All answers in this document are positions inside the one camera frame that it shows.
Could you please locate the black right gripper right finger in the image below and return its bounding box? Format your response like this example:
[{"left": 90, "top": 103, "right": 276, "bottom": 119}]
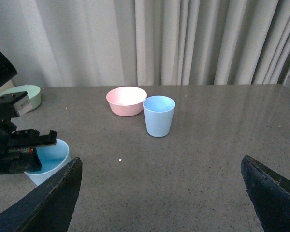
[{"left": 241, "top": 156, "right": 290, "bottom": 232}]

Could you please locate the cream toaster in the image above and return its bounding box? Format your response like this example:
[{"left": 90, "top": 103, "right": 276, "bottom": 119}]
[{"left": 0, "top": 80, "right": 15, "bottom": 94}]

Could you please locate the pink bowl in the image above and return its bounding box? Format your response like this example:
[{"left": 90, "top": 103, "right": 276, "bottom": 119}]
[{"left": 106, "top": 86, "right": 147, "bottom": 116}]

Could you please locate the grey curtain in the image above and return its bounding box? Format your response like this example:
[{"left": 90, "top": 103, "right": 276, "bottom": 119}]
[{"left": 0, "top": 0, "right": 290, "bottom": 87}]

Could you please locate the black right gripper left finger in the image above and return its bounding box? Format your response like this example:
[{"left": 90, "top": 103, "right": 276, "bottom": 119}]
[{"left": 0, "top": 157, "right": 83, "bottom": 232}]

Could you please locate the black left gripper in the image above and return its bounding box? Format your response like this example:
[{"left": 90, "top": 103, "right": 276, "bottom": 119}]
[{"left": 0, "top": 51, "right": 57, "bottom": 174}]

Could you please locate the green bowl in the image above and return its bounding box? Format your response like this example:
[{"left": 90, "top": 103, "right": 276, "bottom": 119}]
[{"left": 0, "top": 85, "right": 41, "bottom": 111}]

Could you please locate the blue cup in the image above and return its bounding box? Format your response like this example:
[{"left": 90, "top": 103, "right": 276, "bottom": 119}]
[
  {"left": 143, "top": 95, "right": 176, "bottom": 138},
  {"left": 24, "top": 139, "right": 72, "bottom": 186}
]

